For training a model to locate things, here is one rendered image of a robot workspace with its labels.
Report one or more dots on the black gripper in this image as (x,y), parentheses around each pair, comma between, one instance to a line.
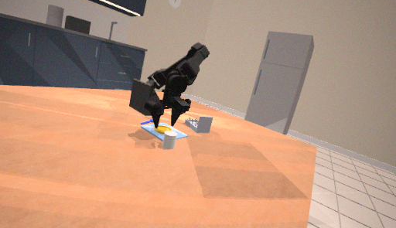
(156,108)

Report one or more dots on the yellow plate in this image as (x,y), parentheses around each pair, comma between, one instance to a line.
(161,129)

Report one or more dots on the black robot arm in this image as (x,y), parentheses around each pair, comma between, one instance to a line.
(188,67)

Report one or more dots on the white dish rack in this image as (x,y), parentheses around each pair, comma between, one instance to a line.
(202,125)

